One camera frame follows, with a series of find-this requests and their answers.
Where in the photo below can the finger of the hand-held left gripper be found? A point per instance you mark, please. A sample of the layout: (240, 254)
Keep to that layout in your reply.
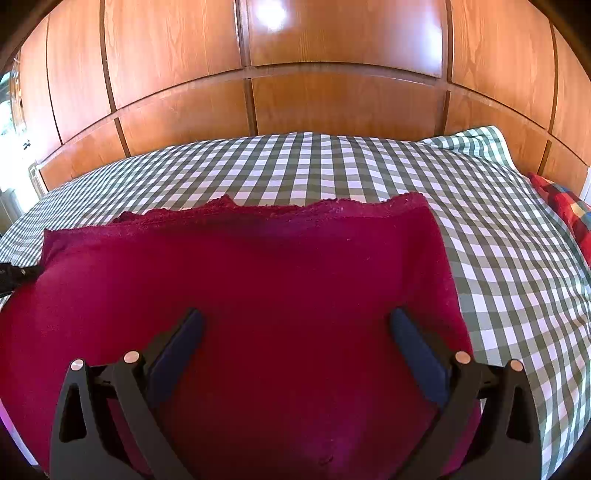
(18, 276)

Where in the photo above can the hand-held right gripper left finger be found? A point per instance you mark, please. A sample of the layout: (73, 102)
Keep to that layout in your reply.
(178, 356)

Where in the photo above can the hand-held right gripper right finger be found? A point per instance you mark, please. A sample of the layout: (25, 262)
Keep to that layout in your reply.
(418, 356)

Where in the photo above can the red knit cloth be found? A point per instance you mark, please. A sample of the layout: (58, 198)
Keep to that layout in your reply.
(277, 277)

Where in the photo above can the bright window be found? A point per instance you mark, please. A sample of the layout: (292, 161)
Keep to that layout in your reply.
(8, 152)

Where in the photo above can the red plaid pillow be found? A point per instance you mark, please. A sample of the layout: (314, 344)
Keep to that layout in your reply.
(570, 210)

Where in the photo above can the wooden panelled wardrobe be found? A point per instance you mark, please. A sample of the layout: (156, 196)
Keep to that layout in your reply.
(323, 41)

